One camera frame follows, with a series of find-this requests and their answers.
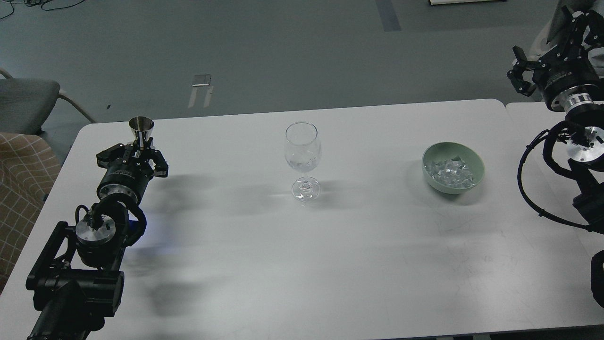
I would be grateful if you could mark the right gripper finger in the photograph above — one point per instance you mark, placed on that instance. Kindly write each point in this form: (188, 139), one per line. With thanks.
(519, 67)
(585, 33)

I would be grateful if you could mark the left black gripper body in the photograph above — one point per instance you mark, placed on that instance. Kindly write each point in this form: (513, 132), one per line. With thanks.
(129, 177)

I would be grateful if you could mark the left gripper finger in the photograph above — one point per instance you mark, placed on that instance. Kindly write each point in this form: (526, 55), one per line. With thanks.
(153, 163)
(118, 156)

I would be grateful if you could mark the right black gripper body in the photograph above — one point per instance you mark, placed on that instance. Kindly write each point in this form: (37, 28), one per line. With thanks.
(563, 74)

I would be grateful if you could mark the silver metal jigger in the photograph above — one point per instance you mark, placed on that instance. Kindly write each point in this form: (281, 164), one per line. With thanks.
(142, 128)

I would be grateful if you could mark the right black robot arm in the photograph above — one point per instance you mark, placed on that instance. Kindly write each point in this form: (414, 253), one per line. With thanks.
(573, 148)

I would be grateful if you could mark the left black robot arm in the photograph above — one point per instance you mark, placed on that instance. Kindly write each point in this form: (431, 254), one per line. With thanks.
(76, 280)

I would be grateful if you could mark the clear ice cubes pile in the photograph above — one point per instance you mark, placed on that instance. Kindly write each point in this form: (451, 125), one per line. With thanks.
(453, 173)

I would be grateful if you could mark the clear wine glass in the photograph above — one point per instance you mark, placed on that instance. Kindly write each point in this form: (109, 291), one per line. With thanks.
(303, 151)

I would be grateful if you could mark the seated person in black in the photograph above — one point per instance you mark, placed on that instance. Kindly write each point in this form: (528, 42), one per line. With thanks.
(555, 31)

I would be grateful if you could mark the checkered brown cushion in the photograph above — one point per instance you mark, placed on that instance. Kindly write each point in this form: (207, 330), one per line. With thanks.
(28, 171)

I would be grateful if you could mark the silver floor plate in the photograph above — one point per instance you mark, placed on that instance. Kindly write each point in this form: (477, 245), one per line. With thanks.
(201, 80)

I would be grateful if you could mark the grey chair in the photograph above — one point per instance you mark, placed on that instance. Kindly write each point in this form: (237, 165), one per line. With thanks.
(26, 103)

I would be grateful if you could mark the green bowl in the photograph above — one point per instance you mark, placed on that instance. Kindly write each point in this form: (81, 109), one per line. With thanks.
(448, 150)

